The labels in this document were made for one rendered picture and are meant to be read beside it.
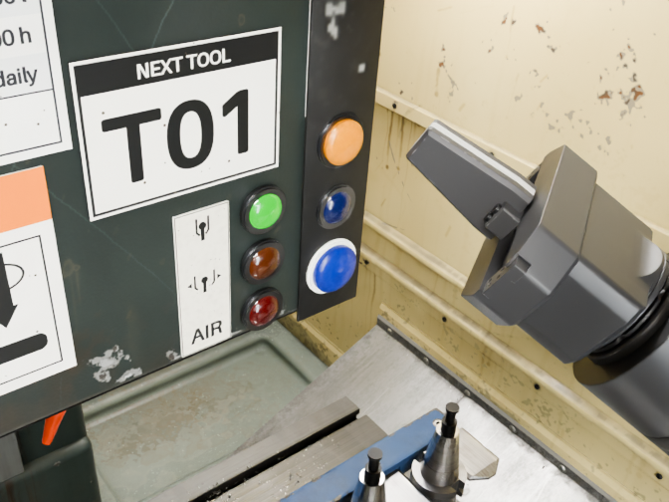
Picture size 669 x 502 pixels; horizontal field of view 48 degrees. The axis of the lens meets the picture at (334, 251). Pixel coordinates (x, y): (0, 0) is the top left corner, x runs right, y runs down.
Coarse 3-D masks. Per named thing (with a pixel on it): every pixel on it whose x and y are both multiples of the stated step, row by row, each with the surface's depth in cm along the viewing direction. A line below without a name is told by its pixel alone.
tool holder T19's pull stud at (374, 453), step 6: (372, 450) 75; (378, 450) 75; (372, 456) 74; (378, 456) 74; (372, 462) 74; (378, 462) 75; (366, 468) 75; (372, 468) 75; (378, 468) 75; (366, 474) 75; (372, 474) 75; (378, 474) 75; (366, 480) 76; (372, 480) 75; (378, 480) 76
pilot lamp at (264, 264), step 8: (264, 248) 39; (272, 248) 40; (256, 256) 39; (264, 256) 39; (272, 256) 40; (256, 264) 39; (264, 264) 39; (272, 264) 40; (256, 272) 39; (264, 272) 40; (272, 272) 40
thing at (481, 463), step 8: (464, 432) 92; (464, 440) 91; (472, 440) 91; (464, 448) 90; (472, 448) 90; (480, 448) 90; (464, 456) 89; (472, 456) 89; (480, 456) 89; (488, 456) 89; (496, 456) 90; (464, 464) 88; (472, 464) 88; (480, 464) 88; (488, 464) 88; (496, 464) 89; (472, 472) 87; (480, 472) 87; (488, 472) 88; (496, 472) 88; (472, 480) 87
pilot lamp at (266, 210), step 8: (264, 200) 37; (272, 200) 38; (280, 200) 38; (256, 208) 37; (264, 208) 38; (272, 208) 38; (280, 208) 38; (256, 216) 38; (264, 216) 38; (272, 216) 38; (256, 224) 38; (264, 224) 38; (272, 224) 39
